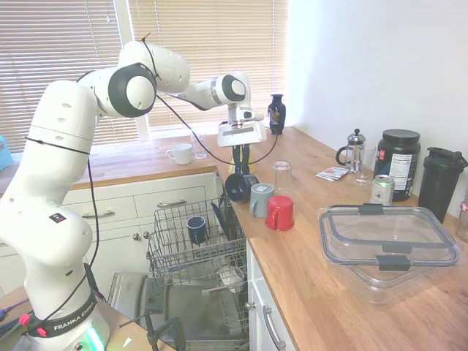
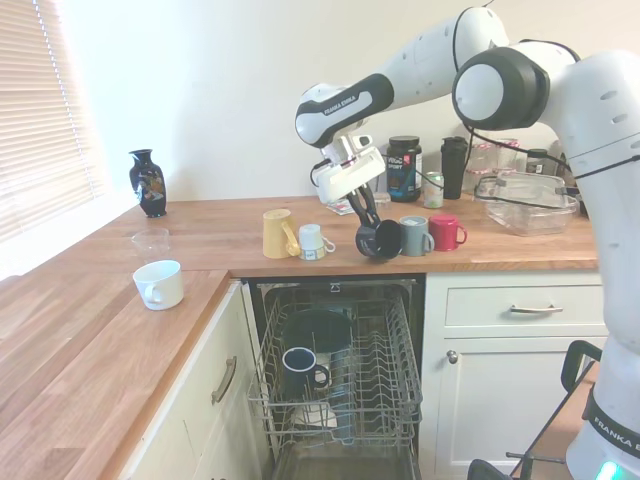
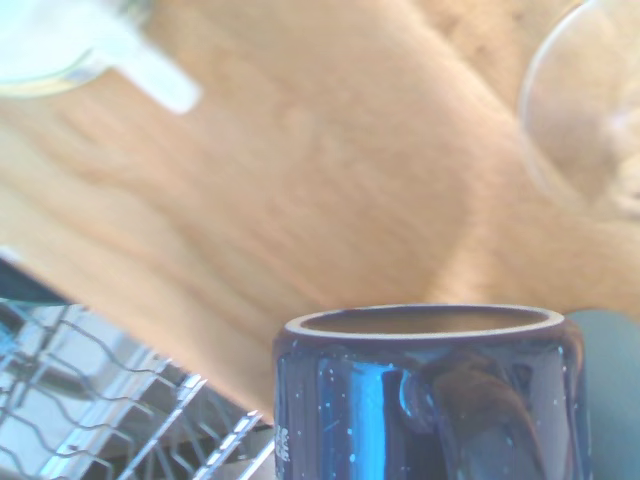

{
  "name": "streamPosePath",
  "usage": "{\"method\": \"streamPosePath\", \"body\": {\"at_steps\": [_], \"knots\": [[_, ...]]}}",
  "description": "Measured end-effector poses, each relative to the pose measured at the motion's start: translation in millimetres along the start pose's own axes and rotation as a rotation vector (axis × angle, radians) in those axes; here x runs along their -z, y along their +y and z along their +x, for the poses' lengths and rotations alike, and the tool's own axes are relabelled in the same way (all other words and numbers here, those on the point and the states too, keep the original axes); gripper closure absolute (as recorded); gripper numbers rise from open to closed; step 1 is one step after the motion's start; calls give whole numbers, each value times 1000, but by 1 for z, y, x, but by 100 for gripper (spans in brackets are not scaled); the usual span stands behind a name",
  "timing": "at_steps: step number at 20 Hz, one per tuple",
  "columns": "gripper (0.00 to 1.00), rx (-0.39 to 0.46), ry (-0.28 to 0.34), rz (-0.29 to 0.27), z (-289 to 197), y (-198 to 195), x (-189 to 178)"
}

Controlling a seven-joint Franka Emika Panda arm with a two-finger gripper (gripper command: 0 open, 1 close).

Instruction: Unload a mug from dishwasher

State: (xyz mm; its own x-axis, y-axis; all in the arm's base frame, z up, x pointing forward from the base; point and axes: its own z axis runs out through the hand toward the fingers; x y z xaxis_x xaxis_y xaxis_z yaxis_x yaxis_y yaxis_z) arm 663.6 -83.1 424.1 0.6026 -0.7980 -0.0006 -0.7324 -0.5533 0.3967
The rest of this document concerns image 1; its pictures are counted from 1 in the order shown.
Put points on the grey mug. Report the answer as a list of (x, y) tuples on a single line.
[(261, 201)]

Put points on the navy mug white rim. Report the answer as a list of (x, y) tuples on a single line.
[(195, 234)]

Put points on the wide white cup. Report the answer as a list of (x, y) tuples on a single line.
[(183, 153)]

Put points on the black clamp stand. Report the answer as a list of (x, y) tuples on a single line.
[(153, 296)]

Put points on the red mug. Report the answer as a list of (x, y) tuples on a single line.
[(281, 214)]

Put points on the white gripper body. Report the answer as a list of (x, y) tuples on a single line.
[(241, 134)]

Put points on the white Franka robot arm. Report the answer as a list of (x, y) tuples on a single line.
[(55, 146)]

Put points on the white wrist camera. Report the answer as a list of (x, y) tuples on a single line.
[(252, 115)]

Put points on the steel glass French press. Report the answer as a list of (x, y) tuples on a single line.
[(356, 151)]

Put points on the open built-in dishwasher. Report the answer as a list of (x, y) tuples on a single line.
[(190, 314)]

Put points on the clear drinking glass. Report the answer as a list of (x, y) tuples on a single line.
[(200, 144), (365, 172), (281, 175)]

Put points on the green white drink can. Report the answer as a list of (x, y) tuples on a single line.
[(382, 190)]

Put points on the black protein powder tub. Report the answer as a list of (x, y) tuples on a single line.
[(400, 164)]

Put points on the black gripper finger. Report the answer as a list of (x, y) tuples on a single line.
[(246, 159), (237, 159)]

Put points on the white bowl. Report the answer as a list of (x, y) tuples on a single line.
[(230, 279)]

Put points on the tan slatted window blind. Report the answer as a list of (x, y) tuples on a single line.
[(219, 36), (55, 36)]

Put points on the white kitchen base cabinet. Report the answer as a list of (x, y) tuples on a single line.
[(120, 219), (257, 281)]

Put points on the black painted vase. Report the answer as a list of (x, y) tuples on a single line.
[(276, 117)]

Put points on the black shaker bottle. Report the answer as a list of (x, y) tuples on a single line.
[(438, 190)]

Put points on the red white sachet packets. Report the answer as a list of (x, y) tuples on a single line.
[(332, 174)]

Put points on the navy mug with white print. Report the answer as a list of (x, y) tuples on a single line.
[(237, 190)]

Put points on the teal box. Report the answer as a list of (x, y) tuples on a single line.
[(3, 151)]

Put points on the clear plastic lidded container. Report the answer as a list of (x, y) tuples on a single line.
[(329, 237)]

